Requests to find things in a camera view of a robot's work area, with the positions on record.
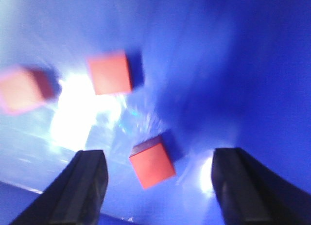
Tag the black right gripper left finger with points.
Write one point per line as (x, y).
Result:
(75, 197)

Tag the blue bin holding cubes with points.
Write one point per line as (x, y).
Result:
(206, 74)

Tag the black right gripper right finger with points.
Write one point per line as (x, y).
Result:
(251, 194)

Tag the red cube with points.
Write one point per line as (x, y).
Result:
(110, 73)
(24, 88)
(151, 162)

